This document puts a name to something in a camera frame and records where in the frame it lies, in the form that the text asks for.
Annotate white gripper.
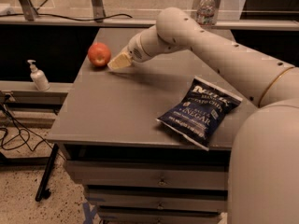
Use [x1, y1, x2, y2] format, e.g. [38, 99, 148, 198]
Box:
[107, 35, 151, 70]

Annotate red apple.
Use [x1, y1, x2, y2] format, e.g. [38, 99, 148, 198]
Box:
[88, 43, 111, 67]

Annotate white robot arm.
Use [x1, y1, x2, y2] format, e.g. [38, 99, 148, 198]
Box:
[108, 7, 299, 224]

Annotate white pump soap bottle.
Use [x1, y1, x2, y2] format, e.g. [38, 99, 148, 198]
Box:
[27, 60, 50, 91]

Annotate blue potato chip bag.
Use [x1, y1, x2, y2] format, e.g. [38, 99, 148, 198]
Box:
[157, 77, 242, 151]

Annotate clear plastic water bottle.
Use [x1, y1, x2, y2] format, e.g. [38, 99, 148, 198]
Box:
[196, 0, 216, 26]

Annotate grey drawer cabinet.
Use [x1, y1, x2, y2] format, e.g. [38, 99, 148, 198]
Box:
[45, 27, 260, 224]

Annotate black floor stand leg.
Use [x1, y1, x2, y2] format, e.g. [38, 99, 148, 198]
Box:
[35, 145, 59, 202]

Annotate blue floor tape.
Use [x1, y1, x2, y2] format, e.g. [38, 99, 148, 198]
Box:
[82, 203, 99, 224]

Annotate metal frame strut middle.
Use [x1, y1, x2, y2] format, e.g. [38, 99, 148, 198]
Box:
[91, 0, 106, 22]

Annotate metal frame strut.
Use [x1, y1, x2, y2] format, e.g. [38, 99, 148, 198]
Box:
[19, 0, 38, 21]
[91, 0, 106, 22]

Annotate black cable on ledge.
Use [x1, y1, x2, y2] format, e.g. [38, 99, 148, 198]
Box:
[0, 12, 134, 22]

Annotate metal frame strut left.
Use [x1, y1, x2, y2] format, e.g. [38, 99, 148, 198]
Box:
[19, 0, 38, 21]

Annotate black floor cables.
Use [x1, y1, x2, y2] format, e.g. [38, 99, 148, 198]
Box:
[0, 91, 55, 152]

